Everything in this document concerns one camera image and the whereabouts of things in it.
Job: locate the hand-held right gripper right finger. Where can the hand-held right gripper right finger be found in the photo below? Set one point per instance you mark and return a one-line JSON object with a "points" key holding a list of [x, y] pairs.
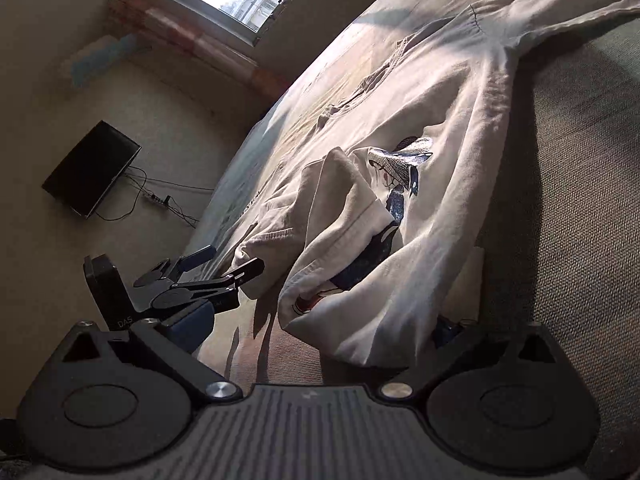
{"points": [[450, 355]]}

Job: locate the bed with striped sheet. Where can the bed with striped sheet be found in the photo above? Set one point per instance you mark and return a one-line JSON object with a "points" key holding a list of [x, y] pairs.
{"points": [[575, 210]]}

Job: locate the checked curtain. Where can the checked curtain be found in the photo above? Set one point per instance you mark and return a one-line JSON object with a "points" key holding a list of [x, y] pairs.
{"points": [[200, 42]]}

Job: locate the black wall television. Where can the black wall television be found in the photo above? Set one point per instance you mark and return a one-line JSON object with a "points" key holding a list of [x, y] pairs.
{"points": [[90, 170]]}

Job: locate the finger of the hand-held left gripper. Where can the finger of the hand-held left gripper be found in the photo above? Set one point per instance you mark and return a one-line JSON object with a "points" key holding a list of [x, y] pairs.
{"points": [[197, 256], [235, 277]]}

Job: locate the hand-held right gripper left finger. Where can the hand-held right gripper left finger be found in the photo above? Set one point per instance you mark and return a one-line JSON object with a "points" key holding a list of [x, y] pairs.
{"points": [[192, 322]]}

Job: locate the white printed t-shirt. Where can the white printed t-shirt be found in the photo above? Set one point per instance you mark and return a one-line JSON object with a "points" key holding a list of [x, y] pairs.
{"points": [[450, 160]]}

